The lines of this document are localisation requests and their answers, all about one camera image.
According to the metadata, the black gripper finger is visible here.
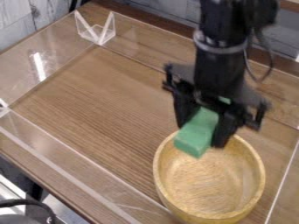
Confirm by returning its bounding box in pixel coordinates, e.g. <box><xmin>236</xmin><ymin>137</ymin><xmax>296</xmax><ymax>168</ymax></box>
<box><xmin>172</xmin><ymin>89</ymin><xmax>200</xmax><ymax>128</ymax></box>
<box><xmin>211</xmin><ymin>108</ymin><xmax>245</xmax><ymax>148</ymax></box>

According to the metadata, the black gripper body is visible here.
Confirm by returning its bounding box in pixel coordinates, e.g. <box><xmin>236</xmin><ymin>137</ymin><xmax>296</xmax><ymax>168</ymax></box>
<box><xmin>163</xmin><ymin>31</ymin><xmax>270</xmax><ymax>130</ymax></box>

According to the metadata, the green rectangular block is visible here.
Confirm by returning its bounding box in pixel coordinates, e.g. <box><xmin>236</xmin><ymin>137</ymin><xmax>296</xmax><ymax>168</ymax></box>
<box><xmin>173</xmin><ymin>107</ymin><xmax>219</xmax><ymax>158</ymax></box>

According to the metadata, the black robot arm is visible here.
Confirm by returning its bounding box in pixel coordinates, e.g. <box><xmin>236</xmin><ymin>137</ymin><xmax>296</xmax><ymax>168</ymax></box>
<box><xmin>163</xmin><ymin>0</ymin><xmax>278</xmax><ymax>154</ymax></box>

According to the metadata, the brown wooden bowl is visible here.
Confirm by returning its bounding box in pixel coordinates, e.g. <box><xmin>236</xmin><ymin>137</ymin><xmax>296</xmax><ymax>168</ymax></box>
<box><xmin>153</xmin><ymin>136</ymin><xmax>267</xmax><ymax>224</ymax></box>

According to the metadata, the clear acrylic tray wall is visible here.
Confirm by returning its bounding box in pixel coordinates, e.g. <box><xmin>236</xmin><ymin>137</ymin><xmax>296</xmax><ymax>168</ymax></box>
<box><xmin>0</xmin><ymin>4</ymin><xmax>299</xmax><ymax>224</ymax></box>

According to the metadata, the clear acrylic corner bracket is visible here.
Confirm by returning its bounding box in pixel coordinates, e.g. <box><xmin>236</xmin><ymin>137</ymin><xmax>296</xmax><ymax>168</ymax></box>
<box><xmin>73</xmin><ymin>10</ymin><xmax>116</xmax><ymax>46</ymax></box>

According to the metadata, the black metal table mount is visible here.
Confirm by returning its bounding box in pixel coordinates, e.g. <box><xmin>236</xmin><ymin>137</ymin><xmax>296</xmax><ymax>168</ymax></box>
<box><xmin>0</xmin><ymin>157</ymin><xmax>68</xmax><ymax>224</ymax></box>

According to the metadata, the black cable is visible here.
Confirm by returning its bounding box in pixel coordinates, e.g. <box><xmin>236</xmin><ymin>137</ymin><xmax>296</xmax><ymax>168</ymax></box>
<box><xmin>0</xmin><ymin>199</ymin><xmax>57</xmax><ymax>224</ymax></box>

